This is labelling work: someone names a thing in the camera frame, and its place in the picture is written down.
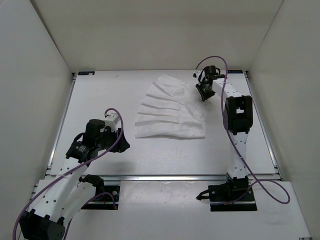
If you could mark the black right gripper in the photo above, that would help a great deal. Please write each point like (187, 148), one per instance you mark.
(204, 97)

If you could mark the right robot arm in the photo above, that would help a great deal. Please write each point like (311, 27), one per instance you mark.
(237, 118)

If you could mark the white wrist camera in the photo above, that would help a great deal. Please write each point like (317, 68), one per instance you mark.
(111, 120)
(196, 73)

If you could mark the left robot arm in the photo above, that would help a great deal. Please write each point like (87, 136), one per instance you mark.
(48, 214)

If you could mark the right corner marker tag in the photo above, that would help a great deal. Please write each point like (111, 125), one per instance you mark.
(235, 71)

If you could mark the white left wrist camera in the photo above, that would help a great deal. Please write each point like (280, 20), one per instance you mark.
(111, 120)

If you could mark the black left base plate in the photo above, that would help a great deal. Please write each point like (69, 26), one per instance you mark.
(108, 201)

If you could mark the aluminium front table rail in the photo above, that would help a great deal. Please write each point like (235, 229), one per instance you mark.
(164, 178)

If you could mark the corner marker tag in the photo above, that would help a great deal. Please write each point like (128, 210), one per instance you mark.
(86, 73)
(235, 71)

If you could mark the left corner marker tag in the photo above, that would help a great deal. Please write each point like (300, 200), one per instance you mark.
(86, 73)

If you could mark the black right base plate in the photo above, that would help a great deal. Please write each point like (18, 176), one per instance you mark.
(221, 200)

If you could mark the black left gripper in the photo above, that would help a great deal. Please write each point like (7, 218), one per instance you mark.
(123, 144)

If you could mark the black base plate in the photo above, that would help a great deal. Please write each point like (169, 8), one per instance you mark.
(108, 201)
(221, 200)

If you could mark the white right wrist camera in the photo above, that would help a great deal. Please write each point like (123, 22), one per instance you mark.
(196, 73)

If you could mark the white pleated skirt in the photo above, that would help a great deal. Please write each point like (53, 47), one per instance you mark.
(172, 109)

